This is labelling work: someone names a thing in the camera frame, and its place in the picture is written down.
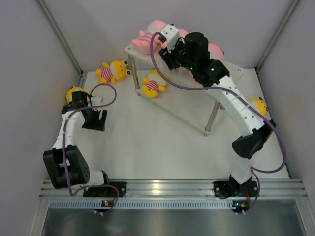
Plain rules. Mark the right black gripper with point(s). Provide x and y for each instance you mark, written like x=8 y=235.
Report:
x=167 y=54

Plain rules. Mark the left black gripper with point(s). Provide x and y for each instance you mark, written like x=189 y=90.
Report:
x=98 y=124

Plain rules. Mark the yellow plush toy wall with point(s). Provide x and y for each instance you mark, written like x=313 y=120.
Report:
x=72 y=90

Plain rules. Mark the pink plush toy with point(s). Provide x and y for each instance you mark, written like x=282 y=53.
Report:
x=142 y=42
x=215 y=51

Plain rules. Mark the yellow plush toy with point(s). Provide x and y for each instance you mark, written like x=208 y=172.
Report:
x=259 y=105
x=153 y=84
x=115 y=71

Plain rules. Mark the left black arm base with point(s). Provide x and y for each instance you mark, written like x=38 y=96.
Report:
x=107 y=192

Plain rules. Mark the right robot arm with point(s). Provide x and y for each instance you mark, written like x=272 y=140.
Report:
x=255 y=129

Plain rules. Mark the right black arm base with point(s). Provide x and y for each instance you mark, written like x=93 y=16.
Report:
x=226 y=189

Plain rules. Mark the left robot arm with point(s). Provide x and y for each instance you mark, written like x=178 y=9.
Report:
x=64 y=162

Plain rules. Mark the white two-tier shelf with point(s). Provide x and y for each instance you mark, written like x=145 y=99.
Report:
x=197 y=108

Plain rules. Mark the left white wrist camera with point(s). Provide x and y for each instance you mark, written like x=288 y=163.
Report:
x=96 y=100

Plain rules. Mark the grey slotted cable duct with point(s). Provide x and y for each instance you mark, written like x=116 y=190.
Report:
x=143 y=204

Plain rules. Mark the aluminium mounting rail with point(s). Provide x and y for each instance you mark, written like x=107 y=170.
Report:
x=269 y=188

